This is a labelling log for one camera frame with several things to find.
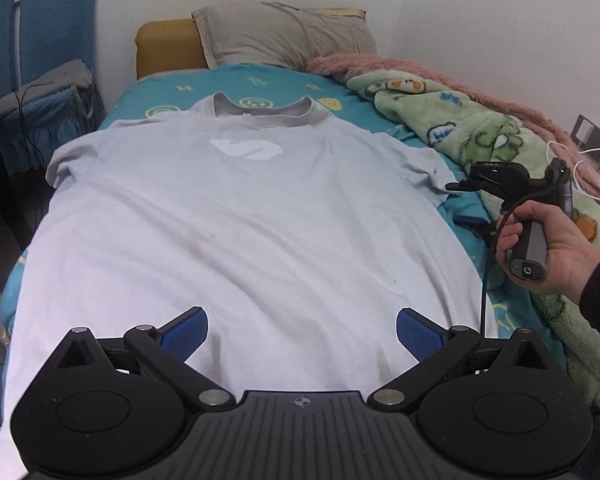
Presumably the person's right hand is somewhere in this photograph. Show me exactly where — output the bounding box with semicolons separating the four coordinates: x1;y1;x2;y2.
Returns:
495;200;600;307

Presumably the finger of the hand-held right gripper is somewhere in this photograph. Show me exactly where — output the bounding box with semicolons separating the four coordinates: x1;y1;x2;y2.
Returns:
454;215;502;242
445;161;528;197

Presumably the light grey t-shirt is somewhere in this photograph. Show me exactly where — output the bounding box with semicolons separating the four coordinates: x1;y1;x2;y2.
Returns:
0;94;498;473

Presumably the mustard yellow headboard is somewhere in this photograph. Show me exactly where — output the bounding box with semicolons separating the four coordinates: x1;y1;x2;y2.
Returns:
134;18;210;81

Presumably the blue towel-covered chair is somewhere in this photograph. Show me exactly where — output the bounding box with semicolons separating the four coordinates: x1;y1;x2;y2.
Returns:
0;0;106;176

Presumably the grey folded cloth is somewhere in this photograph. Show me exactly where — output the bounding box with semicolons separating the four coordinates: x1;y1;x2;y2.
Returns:
0;58;96;120

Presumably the teal printed bed sheet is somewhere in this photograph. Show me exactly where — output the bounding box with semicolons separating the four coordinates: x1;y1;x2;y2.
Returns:
0;62;531;480

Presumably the grey pillow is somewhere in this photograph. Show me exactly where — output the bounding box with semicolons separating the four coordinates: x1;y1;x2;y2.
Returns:
191;2;378;71

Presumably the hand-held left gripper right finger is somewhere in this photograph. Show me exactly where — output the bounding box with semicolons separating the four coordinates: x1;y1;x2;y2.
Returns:
367;307;548;411

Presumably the green cartoon printed blanket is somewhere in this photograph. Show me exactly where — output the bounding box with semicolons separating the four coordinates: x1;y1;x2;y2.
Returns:
347;70;600;421

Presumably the white charger cable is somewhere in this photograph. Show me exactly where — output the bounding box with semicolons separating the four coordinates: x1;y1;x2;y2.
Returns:
545;139;600;207

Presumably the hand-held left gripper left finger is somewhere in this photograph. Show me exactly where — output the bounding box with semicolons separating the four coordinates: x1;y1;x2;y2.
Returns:
55;306;237;411

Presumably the thin black cable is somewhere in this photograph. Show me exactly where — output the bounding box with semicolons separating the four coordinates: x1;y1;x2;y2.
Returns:
14;85;46;173

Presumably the pink fluffy blanket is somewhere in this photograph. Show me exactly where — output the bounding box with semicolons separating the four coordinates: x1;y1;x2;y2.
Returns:
305;52;600;196

